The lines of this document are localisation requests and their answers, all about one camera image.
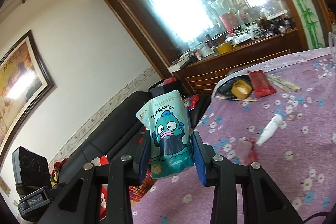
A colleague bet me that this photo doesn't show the teal cartoon tissue pack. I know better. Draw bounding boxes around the teal cartoon tissue pack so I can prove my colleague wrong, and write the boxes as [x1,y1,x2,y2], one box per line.
[136,90,194,179]

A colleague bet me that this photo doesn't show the red plastic basket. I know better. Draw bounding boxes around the red plastic basket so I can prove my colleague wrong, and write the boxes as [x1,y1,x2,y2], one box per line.
[129,174,157,202]

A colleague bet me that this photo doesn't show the white plastic bottle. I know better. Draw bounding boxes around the white plastic bottle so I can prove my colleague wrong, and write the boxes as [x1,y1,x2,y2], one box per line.
[256,114,282,146]

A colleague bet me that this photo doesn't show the black leather sofa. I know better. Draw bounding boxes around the black leather sofa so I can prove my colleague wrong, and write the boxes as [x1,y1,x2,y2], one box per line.
[59,92,210,182]

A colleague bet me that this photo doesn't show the purple floral tablecloth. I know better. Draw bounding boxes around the purple floral tablecloth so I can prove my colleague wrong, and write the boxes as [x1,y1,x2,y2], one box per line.
[132,48,335,223]

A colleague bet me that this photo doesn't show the wooden chopstick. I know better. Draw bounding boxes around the wooden chopstick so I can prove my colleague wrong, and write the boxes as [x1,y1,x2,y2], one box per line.
[215,96,258,102]

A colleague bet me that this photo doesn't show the yellow tape roll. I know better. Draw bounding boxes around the yellow tape roll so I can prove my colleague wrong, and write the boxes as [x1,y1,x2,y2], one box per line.
[231,80,253,100]

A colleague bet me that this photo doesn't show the dark red packet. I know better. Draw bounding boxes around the dark red packet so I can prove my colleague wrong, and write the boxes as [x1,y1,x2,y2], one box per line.
[248,70,276,98]

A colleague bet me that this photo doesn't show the black bag on table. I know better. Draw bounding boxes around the black bag on table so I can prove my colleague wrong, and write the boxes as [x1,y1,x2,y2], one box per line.
[217,75,252,100]

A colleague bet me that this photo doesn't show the wrapped chopsticks bundle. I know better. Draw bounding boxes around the wrapped chopsticks bundle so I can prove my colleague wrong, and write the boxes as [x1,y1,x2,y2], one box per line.
[266,75,301,92]

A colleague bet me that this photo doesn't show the wooden glass partition cabinet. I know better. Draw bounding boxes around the wooden glass partition cabinet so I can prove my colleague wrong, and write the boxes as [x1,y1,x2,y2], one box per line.
[104,0,332,94]

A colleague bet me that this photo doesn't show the framed wall painting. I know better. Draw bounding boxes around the framed wall painting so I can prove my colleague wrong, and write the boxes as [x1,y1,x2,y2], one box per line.
[1,31,54,160]

